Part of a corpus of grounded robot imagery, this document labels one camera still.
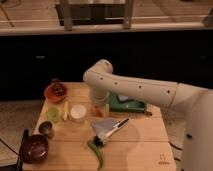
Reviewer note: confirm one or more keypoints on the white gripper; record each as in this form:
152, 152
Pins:
99, 97

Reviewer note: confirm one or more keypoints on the red apple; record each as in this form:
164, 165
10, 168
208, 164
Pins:
97, 111

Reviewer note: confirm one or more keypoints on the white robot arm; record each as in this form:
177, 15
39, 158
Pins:
195, 102

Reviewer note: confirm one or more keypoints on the white paper cup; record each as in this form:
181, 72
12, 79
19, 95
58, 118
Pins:
78, 113

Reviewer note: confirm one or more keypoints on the green plastic cup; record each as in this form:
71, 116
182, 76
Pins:
53, 115

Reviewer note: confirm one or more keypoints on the small metal cup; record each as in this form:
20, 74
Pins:
46, 129

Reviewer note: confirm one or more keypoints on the grey cloth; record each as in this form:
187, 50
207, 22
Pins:
101, 127

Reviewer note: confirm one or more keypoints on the blue sponge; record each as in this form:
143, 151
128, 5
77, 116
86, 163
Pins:
123, 98

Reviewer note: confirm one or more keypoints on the green plastic tray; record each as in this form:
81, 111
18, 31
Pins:
132, 105

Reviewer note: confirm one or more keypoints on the green chili pepper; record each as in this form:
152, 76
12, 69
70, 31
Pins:
91, 144

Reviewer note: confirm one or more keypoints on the yellow banana piece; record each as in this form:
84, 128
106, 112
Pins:
65, 111

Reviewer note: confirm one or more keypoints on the dark grape bunch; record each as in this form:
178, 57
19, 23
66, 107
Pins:
57, 87

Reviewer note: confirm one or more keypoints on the orange bowl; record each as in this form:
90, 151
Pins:
51, 96

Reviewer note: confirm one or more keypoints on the dark red bowl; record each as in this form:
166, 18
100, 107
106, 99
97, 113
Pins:
34, 149

